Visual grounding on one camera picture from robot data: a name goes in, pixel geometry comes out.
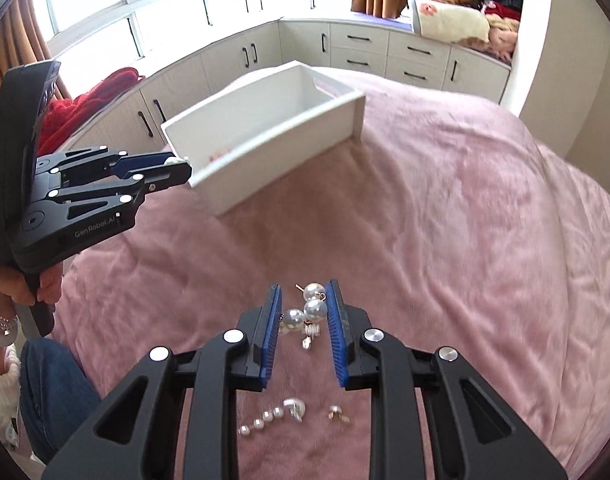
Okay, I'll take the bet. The white bangle bracelet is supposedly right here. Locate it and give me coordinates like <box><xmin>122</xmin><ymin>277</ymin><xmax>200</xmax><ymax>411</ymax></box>
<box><xmin>0</xmin><ymin>321</ymin><xmax>22</xmax><ymax>349</ymax></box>

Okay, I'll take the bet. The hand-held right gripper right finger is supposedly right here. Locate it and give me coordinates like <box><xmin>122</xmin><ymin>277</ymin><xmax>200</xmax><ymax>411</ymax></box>
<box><xmin>326</xmin><ymin>280</ymin><xmax>570</xmax><ymax>480</ymax></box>

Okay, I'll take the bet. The red knitted blanket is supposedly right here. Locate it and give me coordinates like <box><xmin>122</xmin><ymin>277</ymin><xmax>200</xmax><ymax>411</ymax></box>
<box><xmin>37</xmin><ymin>67</ymin><xmax>146</xmax><ymax>155</ymax></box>

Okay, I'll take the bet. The red clothes pile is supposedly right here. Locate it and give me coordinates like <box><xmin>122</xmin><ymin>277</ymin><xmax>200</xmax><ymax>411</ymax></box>
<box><xmin>479</xmin><ymin>0</ymin><xmax>524</xmax><ymax>24</ymax></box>

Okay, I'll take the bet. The cream floral pillow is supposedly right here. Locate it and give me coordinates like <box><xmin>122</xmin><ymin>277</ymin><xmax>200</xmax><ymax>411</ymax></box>
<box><xmin>406</xmin><ymin>0</ymin><xmax>492</xmax><ymax>44</ymax></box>

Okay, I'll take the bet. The person's left forearm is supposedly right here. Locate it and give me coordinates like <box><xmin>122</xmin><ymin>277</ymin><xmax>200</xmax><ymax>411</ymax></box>
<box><xmin>0</xmin><ymin>312</ymin><xmax>24</xmax><ymax>423</ymax></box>

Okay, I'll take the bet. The small silver earring stud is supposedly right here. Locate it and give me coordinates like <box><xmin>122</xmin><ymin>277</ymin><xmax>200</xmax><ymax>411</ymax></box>
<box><xmin>326</xmin><ymin>404</ymin><xmax>354</xmax><ymax>426</ymax></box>

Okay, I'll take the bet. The pearl cluster earring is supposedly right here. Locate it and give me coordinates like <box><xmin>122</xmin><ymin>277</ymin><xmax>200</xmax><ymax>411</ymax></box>
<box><xmin>278</xmin><ymin>308</ymin><xmax>306</xmax><ymax>337</ymax></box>

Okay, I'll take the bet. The person's blue jeans leg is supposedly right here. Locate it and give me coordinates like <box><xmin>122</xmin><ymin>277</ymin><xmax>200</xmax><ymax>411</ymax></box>
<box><xmin>19</xmin><ymin>337</ymin><xmax>104</xmax><ymax>467</ymax></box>

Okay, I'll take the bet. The person's left hand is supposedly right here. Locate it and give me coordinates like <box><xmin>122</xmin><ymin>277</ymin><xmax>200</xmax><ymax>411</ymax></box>
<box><xmin>0</xmin><ymin>266</ymin><xmax>64</xmax><ymax>318</ymax></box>

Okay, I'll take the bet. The pearl string earring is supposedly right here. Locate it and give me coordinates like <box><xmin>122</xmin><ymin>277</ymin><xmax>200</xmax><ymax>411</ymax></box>
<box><xmin>238</xmin><ymin>398</ymin><xmax>306</xmax><ymax>439</ymax></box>

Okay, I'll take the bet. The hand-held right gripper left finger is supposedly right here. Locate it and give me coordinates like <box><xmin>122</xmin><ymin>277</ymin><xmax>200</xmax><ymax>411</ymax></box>
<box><xmin>41</xmin><ymin>284</ymin><xmax>286</xmax><ymax>480</ymax></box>

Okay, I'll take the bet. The double pearl drop earring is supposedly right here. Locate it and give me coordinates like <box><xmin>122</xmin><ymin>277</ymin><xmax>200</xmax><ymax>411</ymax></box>
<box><xmin>295</xmin><ymin>281</ymin><xmax>330</xmax><ymax>356</ymax></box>

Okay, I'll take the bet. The white curved cabinet row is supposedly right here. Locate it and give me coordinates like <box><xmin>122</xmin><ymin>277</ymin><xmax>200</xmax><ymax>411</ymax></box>
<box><xmin>67</xmin><ymin>16</ymin><xmax>514</xmax><ymax>161</ymax></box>

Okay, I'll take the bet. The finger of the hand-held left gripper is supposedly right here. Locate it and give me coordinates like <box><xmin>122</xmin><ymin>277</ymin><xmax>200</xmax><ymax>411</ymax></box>
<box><xmin>35</xmin><ymin>146</ymin><xmax>170</xmax><ymax>184</ymax></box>
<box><xmin>45</xmin><ymin>160</ymin><xmax>194</xmax><ymax>209</ymax></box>

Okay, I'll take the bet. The white plastic storage box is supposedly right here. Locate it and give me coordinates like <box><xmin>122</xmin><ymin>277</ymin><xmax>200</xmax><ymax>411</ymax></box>
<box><xmin>160</xmin><ymin>60</ymin><xmax>366</xmax><ymax>219</ymax></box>

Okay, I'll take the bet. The pink fleece blanket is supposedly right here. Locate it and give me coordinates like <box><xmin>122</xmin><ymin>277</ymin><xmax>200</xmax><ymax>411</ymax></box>
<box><xmin>50</xmin><ymin>65</ymin><xmax>610</xmax><ymax>480</ymax></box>

